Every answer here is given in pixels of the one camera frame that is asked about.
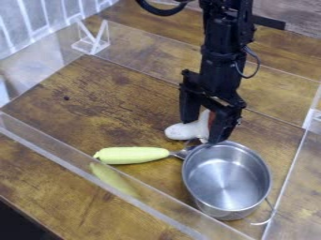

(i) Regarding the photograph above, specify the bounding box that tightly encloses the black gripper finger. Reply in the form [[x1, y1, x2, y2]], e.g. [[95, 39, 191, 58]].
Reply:
[[209, 109, 242, 143], [179, 85, 201, 124]]

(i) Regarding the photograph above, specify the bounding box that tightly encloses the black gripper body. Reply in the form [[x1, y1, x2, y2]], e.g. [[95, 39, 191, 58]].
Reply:
[[179, 47, 246, 111]]

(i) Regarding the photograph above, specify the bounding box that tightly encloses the white and brown plush mushroom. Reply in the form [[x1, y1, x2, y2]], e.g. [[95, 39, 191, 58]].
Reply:
[[165, 110, 215, 143]]

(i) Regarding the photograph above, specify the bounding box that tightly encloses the silver metal pot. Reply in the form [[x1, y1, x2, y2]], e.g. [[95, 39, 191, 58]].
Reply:
[[182, 141, 272, 221]]

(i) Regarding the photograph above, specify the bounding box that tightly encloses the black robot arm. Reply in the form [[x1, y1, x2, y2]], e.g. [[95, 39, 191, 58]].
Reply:
[[179, 0, 254, 143]]

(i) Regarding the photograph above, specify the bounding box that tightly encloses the black strip on table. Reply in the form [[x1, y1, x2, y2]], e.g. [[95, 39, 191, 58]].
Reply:
[[253, 15, 286, 30]]

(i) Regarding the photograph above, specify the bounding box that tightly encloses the clear acrylic front barrier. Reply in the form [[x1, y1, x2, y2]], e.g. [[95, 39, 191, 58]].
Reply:
[[0, 112, 254, 240]]

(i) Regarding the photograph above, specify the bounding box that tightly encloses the yellow-green handled utensil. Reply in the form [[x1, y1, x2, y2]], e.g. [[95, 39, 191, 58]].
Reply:
[[92, 146, 193, 165]]

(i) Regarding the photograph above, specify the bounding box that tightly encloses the clear acrylic triangular bracket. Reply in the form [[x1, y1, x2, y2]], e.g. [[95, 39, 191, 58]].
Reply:
[[71, 20, 111, 55]]

